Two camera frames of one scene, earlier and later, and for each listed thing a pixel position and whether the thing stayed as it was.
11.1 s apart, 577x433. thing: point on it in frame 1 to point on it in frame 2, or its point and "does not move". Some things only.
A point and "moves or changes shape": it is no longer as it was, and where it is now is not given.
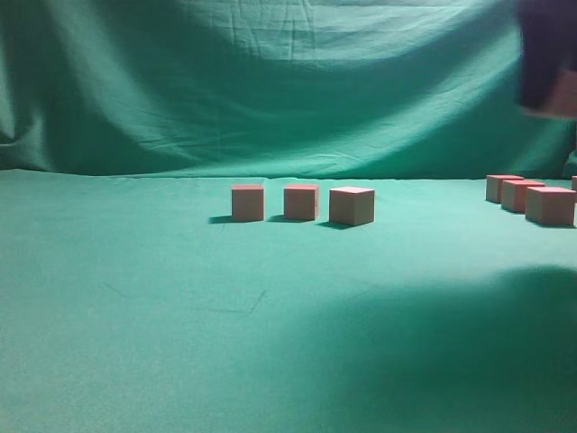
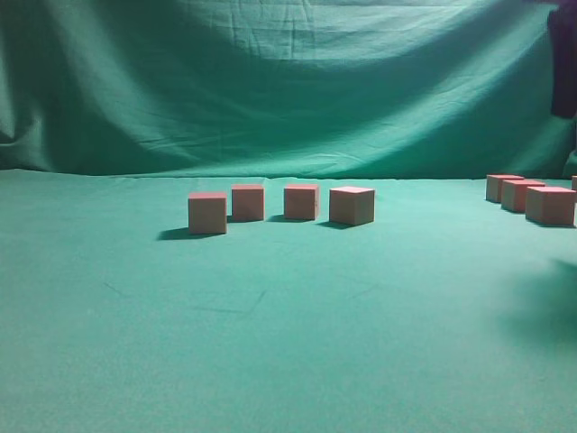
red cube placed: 248,202 does not move
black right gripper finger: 548,44 to 563,23
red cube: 563,103 moves or changes shape
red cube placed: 352,206 does not move
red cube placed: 301,202 does not move
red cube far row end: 494,186 does not move
